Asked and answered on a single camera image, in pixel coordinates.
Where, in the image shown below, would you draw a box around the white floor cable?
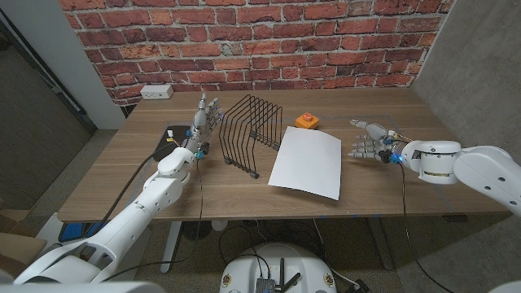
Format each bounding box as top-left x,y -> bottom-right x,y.
312,219 -> 355,286

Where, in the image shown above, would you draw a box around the black floor cable loop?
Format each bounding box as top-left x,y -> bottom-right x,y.
218,225 -> 272,280

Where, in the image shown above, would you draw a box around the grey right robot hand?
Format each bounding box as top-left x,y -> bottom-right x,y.
348,119 -> 405,164

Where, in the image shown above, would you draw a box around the red brick print backdrop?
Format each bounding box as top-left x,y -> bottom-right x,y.
59,0 -> 457,107

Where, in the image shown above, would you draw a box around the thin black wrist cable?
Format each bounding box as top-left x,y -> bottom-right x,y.
399,161 -> 444,293
101,156 -> 204,282

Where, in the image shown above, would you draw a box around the black antennas on torso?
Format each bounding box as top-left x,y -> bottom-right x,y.
278,257 -> 303,293

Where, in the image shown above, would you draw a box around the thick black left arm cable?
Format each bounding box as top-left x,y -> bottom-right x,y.
83,142 -> 180,239

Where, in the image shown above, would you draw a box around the orange emergency stop button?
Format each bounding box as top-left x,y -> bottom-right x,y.
295,112 -> 321,130

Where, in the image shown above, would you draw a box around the white power outlet strip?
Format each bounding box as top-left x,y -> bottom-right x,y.
139,84 -> 174,100

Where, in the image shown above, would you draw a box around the dark perforated partition panel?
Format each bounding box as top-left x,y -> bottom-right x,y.
0,20 -> 98,211

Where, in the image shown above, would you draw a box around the white table leg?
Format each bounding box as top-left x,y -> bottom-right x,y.
160,221 -> 182,274
367,217 -> 395,271

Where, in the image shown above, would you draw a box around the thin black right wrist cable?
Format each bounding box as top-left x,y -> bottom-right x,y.
399,161 -> 444,293

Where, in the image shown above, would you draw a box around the white paper sheet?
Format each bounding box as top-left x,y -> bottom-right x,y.
267,125 -> 343,201

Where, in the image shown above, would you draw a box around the black wire file holder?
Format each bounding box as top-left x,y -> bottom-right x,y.
218,94 -> 284,180

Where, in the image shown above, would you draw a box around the thin black left wrist cable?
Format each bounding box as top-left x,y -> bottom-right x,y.
101,156 -> 204,282

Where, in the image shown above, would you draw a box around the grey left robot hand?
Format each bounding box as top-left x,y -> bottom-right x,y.
184,93 -> 225,153

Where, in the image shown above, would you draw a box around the blue and white floor device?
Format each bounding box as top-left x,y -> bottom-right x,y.
37,212 -> 102,247

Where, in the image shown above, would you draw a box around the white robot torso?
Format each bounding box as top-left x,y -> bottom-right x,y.
218,243 -> 338,293

